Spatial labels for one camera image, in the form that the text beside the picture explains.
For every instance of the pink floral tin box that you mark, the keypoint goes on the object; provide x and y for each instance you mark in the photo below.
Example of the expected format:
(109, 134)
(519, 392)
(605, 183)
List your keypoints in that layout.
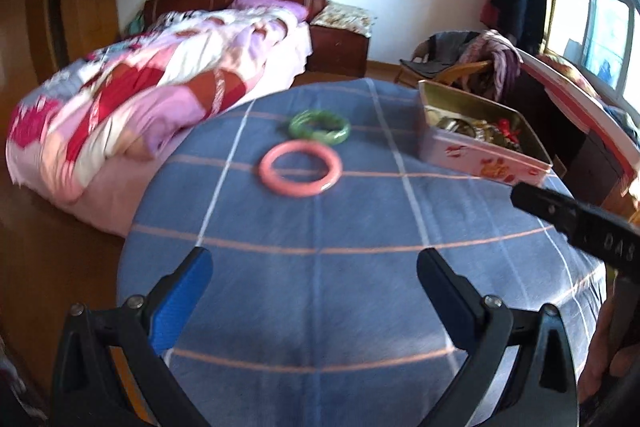
(463, 132)

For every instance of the window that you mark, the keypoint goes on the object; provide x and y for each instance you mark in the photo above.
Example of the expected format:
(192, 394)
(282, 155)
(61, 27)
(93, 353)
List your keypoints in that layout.
(600, 38)

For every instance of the person's hand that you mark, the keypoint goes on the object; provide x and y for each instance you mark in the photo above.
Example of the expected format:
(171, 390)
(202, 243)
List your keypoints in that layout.
(600, 360)

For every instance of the blue plaid tablecloth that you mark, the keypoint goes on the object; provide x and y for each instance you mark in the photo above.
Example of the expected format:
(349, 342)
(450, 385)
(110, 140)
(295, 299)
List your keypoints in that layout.
(314, 315)

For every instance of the clothes draped on chair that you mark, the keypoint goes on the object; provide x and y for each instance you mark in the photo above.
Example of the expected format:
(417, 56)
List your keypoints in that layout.
(467, 46)

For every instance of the hanging dark coats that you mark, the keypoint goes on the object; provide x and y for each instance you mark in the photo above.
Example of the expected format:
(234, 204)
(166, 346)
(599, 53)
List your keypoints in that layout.
(521, 21)

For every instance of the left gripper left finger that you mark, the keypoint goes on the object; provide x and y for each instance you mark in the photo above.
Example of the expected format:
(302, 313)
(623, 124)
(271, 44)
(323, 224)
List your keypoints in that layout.
(87, 389)

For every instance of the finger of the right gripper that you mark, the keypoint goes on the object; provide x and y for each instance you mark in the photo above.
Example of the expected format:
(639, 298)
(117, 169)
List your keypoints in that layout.
(596, 232)

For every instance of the desk with red-striped cloth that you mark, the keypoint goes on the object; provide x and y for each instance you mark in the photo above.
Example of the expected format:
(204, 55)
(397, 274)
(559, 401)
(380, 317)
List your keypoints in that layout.
(592, 155)

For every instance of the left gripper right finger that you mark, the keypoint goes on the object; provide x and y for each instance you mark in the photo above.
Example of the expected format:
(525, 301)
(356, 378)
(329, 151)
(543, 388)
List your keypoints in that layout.
(541, 388)

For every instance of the pink bangle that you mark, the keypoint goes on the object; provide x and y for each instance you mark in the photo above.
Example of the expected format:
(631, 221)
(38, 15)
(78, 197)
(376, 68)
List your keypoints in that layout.
(300, 182)

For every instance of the dark wood nightstand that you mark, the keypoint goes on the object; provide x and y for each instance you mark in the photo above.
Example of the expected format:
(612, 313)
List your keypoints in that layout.
(338, 52)

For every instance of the floral cushion on nightstand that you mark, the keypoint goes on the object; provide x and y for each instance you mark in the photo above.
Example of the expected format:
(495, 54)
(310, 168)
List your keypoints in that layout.
(345, 17)

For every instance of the wicker chair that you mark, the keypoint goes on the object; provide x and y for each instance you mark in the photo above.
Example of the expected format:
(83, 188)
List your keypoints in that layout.
(418, 68)

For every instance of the bed with patchwork quilt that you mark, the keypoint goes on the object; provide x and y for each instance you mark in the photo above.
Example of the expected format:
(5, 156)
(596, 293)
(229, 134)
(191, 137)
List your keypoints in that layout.
(90, 138)

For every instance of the wooden wardrobe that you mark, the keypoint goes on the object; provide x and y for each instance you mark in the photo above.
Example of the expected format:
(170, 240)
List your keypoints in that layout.
(39, 37)

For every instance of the purple pillow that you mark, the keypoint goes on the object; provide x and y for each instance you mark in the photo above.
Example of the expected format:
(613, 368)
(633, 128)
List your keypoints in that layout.
(300, 12)

